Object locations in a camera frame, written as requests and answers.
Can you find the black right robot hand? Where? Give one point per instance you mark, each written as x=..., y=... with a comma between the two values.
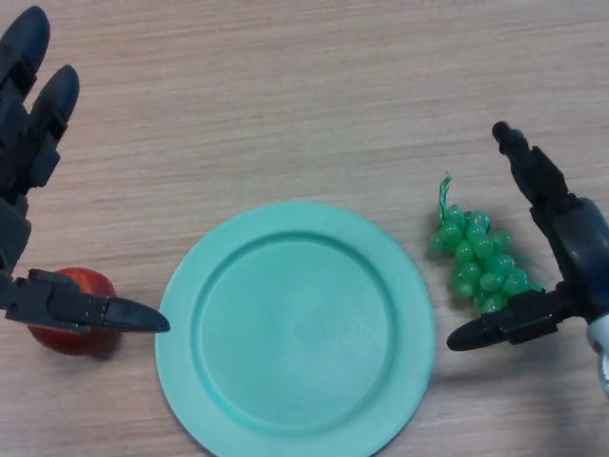
x=556, y=257

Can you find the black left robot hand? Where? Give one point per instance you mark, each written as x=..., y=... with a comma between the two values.
x=28, y=143

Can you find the green grape bunch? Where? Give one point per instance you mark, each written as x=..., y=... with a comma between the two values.
x=478, y=262

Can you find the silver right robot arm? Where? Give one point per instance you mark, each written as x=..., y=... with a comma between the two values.
x=602, y=352

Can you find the green round plate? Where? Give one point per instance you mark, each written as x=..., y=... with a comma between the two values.
x=295, y=326

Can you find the red apple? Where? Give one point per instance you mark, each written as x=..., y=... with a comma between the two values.
x=88, y=343

